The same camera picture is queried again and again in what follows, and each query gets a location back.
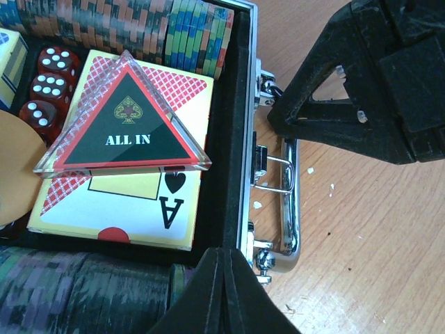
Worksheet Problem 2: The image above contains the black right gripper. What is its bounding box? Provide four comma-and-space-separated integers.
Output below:
268, 1, 444, 162

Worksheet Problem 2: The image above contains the right chip row in case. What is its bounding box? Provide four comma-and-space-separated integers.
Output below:
1, 0, 174, 64

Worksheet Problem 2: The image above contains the yellow blind button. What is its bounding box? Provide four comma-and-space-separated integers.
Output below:
1, 111, 46, 227

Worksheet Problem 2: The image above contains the chip row in case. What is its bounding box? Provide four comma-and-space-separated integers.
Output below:
1, 246, 170, 333
1, 0, 174, 64

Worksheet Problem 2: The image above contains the black poker chip stack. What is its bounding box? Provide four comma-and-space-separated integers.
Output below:
168, 264, 194, 309

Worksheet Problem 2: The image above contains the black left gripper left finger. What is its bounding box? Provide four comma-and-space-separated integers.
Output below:
150, 248, 225, 333

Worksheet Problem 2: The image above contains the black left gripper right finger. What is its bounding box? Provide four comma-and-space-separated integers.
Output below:
224, 250, 299, 334

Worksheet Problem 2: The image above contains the blue playing card deck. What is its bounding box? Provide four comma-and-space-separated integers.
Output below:
0, 28, 29, 111

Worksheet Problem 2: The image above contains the black triangular dealer token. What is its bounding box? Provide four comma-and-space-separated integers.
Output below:
34, 51, 213, 178

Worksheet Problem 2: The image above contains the silver aluminium poker case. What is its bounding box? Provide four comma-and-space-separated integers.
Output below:
0, 0, 301, 334

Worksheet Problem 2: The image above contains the left chip row in case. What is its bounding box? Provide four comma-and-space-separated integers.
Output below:
1, 246, 170, 333

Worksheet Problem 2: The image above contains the red playing card deck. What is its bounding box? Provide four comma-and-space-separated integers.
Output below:
28, 50, 213, 251

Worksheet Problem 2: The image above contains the blue white chip stack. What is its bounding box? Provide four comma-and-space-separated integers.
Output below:
158, 0, 235, 80

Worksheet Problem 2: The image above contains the red dice row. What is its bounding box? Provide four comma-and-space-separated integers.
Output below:
19, 46, 81, 144

